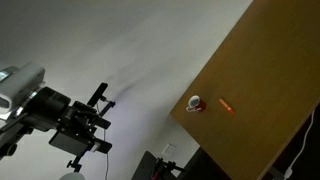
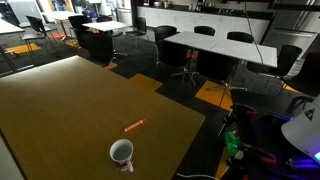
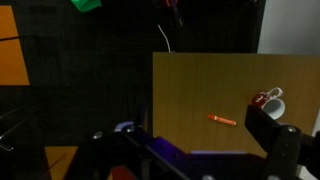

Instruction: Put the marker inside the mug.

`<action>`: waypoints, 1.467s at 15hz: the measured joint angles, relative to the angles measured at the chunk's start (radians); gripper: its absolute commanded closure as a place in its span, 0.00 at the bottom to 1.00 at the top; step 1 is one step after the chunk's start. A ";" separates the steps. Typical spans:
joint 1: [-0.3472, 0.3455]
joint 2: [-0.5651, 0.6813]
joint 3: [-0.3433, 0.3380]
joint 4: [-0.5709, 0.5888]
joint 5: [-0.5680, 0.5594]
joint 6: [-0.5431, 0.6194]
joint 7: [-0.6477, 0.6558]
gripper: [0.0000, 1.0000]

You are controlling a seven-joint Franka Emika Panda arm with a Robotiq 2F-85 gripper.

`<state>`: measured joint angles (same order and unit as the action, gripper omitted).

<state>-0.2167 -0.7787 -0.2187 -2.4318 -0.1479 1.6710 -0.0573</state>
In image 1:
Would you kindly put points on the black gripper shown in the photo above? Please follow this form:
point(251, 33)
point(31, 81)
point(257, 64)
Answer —
point(53, 108)

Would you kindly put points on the orange marker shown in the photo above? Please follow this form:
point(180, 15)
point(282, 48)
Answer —
point(226, 106)

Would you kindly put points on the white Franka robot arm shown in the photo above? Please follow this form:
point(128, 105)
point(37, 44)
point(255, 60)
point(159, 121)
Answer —
point(23, 81)

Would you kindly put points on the red mug white inside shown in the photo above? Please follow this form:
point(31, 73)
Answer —
point(197, 104)

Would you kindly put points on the black and red clamp tool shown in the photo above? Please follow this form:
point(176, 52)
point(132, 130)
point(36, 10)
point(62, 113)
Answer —
point(165, 166)

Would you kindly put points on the black cabinet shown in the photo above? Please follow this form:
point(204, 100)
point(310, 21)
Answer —
point(203, 166)

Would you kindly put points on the white wall outlet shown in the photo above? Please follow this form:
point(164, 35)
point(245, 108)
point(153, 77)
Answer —
point(169, 149)

